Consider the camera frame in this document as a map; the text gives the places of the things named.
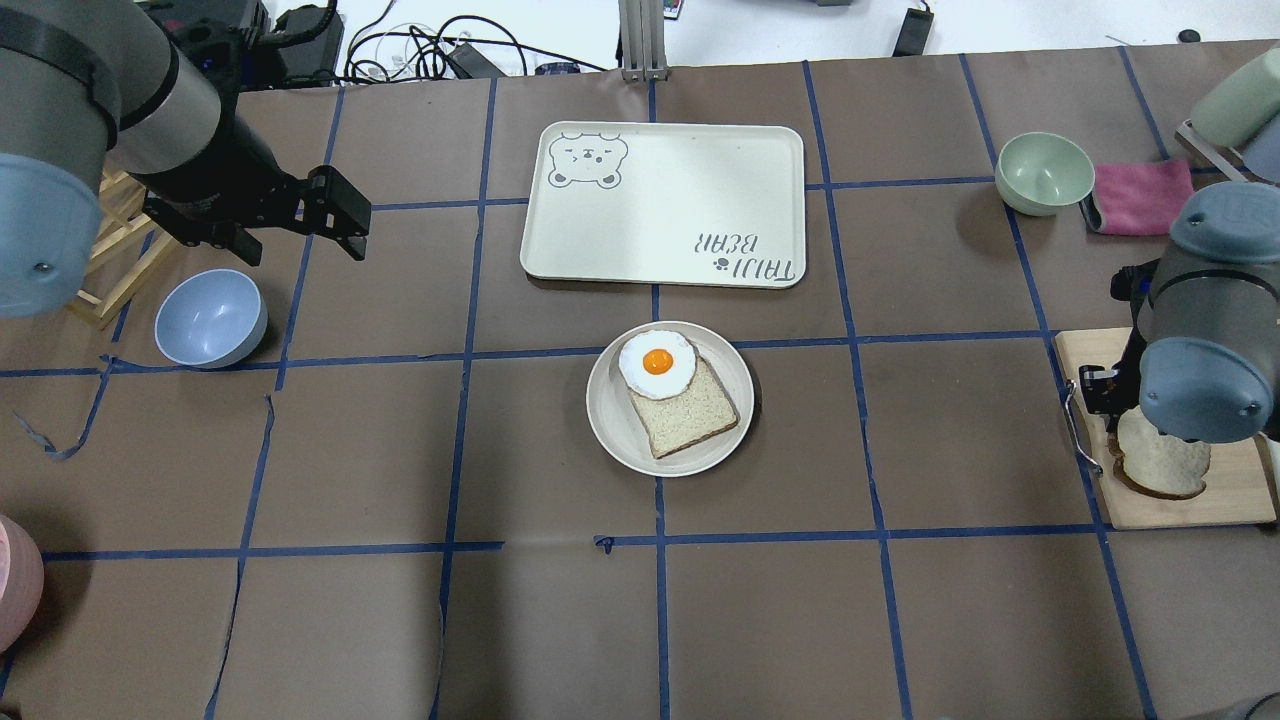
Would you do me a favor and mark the wooden rack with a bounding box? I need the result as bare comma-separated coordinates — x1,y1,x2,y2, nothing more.
65,164,178,331

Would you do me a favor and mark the black cables bundle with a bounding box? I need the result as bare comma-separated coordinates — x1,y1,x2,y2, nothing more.
346,0,611,83

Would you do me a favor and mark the fried egg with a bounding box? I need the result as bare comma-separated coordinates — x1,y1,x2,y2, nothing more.
617,331,698,401

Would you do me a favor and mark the pink bowl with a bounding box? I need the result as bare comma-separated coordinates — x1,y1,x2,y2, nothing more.
1,515,45,653

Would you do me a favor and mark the wooden cutting board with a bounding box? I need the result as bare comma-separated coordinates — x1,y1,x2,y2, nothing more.
1053,328,1277,530

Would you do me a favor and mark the white bread slice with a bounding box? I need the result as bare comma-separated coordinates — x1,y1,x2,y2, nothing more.
1108,407,1212,500

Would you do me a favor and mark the green bowl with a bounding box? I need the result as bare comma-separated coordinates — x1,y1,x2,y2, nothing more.
995,132,1096,217

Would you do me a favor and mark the white round plate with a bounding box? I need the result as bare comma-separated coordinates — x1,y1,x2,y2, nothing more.
586,322,755,477

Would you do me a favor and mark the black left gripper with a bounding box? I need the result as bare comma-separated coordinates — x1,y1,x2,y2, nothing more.
143,165,372,266

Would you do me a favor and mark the blue bowl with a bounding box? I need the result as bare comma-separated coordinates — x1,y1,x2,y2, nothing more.
154,268,269,369

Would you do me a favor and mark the pink cloth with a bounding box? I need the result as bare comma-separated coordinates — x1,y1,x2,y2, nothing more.
1080,158,1194,237

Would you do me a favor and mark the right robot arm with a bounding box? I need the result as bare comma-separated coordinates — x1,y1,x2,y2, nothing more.
1078,49,1279,445

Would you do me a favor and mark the black power adapter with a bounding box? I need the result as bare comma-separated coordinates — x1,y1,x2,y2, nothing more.
273,5,346,83

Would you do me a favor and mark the bottom bread slice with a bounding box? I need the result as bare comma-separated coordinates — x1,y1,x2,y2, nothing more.
628,357,740,459

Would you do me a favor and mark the cream bear serving tray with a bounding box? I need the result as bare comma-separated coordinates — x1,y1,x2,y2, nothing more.
520,120,808,290

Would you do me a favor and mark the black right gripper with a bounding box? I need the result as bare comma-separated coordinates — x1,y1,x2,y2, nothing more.
1078,331,1148,421

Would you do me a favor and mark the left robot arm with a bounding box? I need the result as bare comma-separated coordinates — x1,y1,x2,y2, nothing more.
1,1,371,318

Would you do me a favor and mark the aluminium frame post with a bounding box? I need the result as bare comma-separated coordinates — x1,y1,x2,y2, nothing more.
618,0,669,82

